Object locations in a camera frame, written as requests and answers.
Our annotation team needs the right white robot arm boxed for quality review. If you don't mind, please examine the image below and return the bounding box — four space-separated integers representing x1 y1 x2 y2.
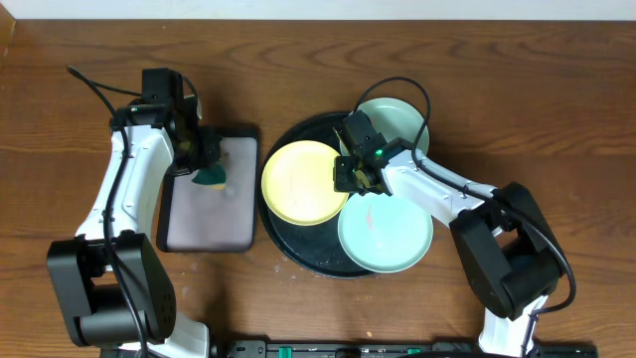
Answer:
334 137 573 357

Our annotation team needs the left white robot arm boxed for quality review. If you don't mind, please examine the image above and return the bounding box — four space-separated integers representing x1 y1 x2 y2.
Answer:
47 94 213 357

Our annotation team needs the yellow plate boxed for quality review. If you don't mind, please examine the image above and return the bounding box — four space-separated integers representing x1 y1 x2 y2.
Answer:
261 140 349 226

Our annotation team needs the black rectangular soap tray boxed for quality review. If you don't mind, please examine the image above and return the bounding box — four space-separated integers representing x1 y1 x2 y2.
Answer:
156 125 259 253

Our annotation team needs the lower mint green plate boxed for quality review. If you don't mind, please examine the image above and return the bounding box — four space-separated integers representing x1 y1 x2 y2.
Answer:
338 194 433 273

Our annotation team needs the upper mint green plate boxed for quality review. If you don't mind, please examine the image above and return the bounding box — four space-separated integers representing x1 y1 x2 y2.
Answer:
358 97 423 143

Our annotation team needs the mint green plate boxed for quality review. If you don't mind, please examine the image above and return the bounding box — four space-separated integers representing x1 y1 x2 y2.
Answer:
358 97 423 143
338 194 433 273

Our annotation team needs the black rail with green clips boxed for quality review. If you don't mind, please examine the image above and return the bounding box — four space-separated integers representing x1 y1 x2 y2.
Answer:
226 339 597 358

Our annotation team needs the round black tray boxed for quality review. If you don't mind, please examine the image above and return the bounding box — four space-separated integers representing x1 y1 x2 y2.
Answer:
257 111 373 278

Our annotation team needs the green yellow sponge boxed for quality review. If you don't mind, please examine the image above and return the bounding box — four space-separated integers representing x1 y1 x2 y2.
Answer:
192 163 227 190

